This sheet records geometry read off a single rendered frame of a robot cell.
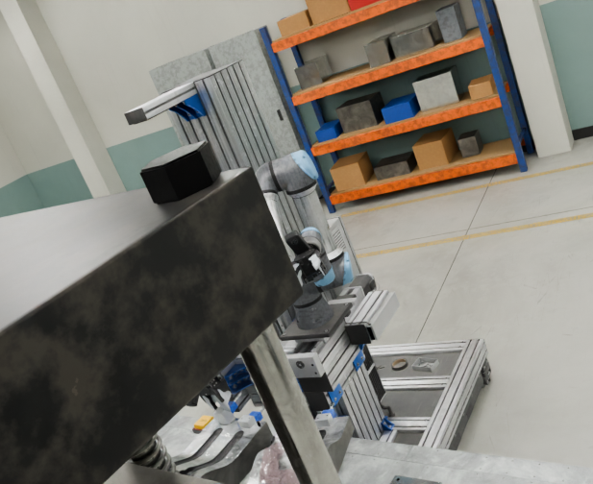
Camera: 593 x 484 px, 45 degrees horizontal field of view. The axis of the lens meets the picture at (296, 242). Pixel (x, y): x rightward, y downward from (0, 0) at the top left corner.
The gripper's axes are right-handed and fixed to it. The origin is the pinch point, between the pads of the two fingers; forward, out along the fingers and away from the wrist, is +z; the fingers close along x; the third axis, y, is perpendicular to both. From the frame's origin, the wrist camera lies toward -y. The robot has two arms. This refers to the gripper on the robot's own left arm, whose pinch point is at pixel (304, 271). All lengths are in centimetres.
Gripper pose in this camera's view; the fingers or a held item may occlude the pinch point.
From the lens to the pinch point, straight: 209.3
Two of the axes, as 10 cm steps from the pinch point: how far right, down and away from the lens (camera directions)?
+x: -8.7, 4.4, 2.1
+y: 4.8, 8.3, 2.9
